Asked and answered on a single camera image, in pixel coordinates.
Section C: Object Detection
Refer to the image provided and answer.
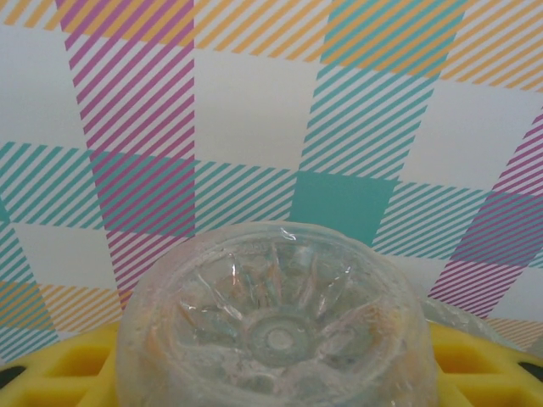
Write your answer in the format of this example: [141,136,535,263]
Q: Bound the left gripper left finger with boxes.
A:
[0,321,124,407]

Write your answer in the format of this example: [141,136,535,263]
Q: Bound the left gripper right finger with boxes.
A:
[428,321,543,407]

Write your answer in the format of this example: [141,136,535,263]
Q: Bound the bottle with brown label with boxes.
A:
[115,220,438,407]

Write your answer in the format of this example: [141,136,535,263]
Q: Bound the clear plastic bin liner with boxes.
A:
[417,296,514,353]

